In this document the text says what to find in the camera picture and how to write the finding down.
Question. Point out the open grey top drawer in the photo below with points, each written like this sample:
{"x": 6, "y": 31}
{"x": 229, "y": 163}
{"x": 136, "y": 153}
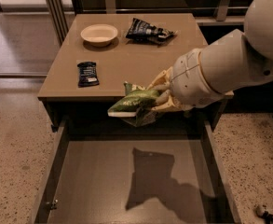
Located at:
{"x": 104, "y": 171}

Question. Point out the dark blue chip bag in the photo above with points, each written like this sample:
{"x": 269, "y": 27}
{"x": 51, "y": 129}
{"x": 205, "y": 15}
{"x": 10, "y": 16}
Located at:
{"x": 143, "y": 31}

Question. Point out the brown cabinet counter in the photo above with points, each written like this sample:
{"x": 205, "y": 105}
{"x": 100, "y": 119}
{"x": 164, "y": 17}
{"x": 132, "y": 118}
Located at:
{"x": 121, "y": 61}

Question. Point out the small dark blue snack bar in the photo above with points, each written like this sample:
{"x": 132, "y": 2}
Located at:
{"x": 87, "y": 74}

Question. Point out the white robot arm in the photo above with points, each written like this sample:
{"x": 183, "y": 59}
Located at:
{"x": 237, "y": 60}

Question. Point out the green jalapeno chip bag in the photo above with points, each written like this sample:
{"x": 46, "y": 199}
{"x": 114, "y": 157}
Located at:
{"x": 135, "y": 107}

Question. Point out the metal shelf frame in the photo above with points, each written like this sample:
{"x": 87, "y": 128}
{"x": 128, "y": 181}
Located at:
{"x": 136, "y": 0}

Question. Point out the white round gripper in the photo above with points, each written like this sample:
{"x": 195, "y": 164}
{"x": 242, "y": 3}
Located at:
{"x": 186, "y": 77}

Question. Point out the white paper bowl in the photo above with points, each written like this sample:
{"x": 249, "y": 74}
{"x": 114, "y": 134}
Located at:
{"x": 99, "y": 35}

